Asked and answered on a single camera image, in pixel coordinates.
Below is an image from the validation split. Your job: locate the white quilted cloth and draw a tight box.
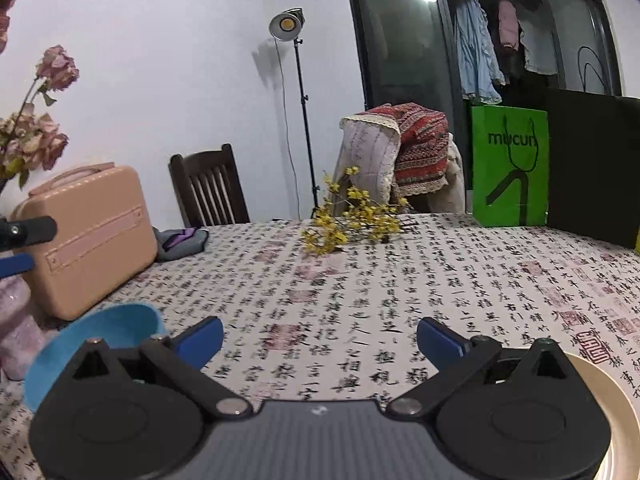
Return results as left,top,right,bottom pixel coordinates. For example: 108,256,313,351
339,112,401,206

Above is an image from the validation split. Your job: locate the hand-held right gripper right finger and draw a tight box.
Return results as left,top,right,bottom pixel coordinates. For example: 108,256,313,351
387,316,586,421

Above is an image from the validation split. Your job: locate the red patterned blanket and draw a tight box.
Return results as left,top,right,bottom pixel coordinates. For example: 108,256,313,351
367,103,451,197

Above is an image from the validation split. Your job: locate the studio lamp on black stand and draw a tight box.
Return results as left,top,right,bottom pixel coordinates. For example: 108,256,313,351
269,7,323,211

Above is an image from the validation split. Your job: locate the light blue hanging shirt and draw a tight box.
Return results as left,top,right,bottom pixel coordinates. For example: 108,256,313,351
454,0,506,106

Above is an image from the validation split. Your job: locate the beige cloth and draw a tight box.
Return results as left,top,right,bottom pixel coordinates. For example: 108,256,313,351
425,132,467,214

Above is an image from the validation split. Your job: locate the pink hanging garment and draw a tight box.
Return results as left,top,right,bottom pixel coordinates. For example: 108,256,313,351
497,0,521,53

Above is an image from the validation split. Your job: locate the pink ribbed vanity suitcase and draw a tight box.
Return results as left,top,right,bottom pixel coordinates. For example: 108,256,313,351
10,162,158,321

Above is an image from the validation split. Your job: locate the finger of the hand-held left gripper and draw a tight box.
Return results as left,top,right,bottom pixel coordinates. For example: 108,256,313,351
0,253,35,279
0,215,58,251

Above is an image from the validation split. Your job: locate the green paper bag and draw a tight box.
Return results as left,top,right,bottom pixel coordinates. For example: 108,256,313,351
470,104,550,228

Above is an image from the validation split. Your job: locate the blue bowl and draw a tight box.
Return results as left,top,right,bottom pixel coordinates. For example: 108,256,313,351
22,303,163,413

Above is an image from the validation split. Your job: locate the calligraphy printed tablecloth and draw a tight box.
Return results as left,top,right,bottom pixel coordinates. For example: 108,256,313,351
0,212,640,480

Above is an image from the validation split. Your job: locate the cream plate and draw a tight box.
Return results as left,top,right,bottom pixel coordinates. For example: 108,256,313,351
562,352,640,480

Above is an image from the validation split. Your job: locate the textured pale purple vase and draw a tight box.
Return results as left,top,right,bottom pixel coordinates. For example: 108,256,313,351
0,275,58,381

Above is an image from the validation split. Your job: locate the yellow blossom branch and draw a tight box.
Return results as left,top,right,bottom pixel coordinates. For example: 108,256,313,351
300,166,411,256

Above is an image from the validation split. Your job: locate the dark framed sliding glass door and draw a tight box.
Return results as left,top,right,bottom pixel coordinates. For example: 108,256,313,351
344,0,628,201

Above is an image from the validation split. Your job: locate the black paper bag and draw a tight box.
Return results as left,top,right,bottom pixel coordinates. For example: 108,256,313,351
545,45,640,251

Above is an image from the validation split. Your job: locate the dark wooden chair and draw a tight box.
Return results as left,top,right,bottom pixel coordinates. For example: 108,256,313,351
168,143,251,228

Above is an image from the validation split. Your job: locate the dried pink rose bouquet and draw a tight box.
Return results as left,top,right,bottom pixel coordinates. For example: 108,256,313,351
0,0,81,191

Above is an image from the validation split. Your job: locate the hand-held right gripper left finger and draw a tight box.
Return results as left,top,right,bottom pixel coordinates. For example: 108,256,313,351
55,316,253,421

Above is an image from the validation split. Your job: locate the grey purple folded cloth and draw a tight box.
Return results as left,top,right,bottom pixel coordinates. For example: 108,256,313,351
152,226,211,262

